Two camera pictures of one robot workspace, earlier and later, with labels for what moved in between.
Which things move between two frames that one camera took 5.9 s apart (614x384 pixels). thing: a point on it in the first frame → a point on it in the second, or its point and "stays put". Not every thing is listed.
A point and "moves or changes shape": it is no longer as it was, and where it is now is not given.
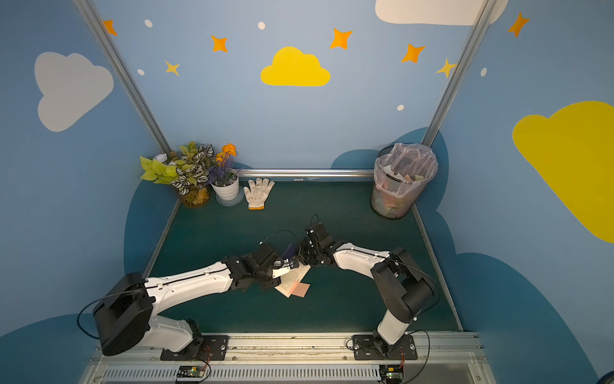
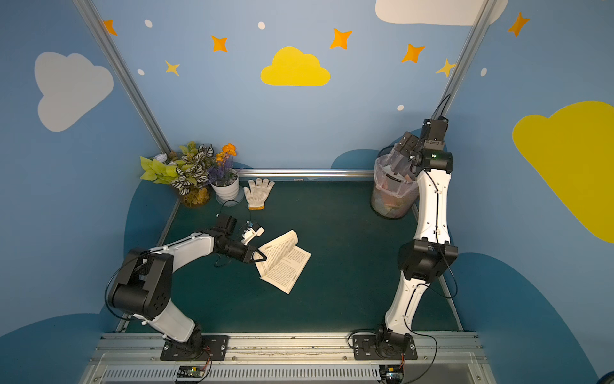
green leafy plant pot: [186, 171] stays put
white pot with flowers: [223, 176] stays put
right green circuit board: [392, 374] stays put
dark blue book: [297, 270] moves or changes shape
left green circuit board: [191, 371] stays put
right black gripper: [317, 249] → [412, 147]
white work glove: [257, 192] stays put
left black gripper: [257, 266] → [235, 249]
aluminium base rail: [302, 359] stays put
